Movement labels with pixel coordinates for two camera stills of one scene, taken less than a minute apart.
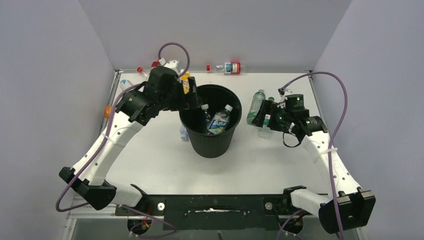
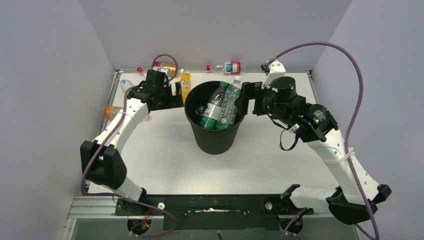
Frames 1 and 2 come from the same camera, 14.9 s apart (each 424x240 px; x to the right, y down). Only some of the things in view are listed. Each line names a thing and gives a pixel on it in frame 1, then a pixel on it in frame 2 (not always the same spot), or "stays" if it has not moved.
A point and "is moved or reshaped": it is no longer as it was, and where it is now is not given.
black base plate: [216, 212] stays
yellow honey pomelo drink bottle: [184, 79] stays
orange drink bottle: [107, 110] stays
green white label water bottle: [265, 132] -> [229, 110]
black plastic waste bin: [216, 96] is moved or reshaped
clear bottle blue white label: [125, 84] stays
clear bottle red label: [141, 70] stays
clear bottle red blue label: [230, 68] stays
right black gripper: [270, 108] -> [247, 92]
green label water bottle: [257, 100] is moved or reshaped
